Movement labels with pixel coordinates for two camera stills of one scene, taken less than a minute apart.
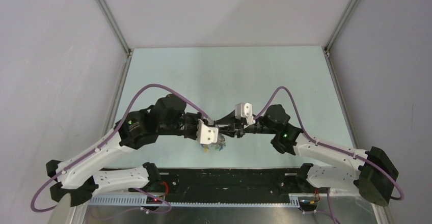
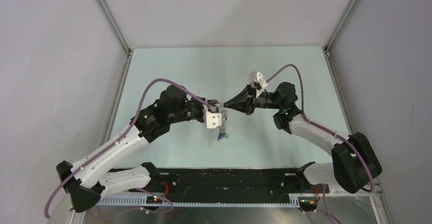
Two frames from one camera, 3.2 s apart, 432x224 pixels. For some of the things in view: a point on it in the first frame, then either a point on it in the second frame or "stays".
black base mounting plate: [234, 183] stays
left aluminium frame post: [105, 10] stays
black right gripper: [230, 130] -> [247, 106]
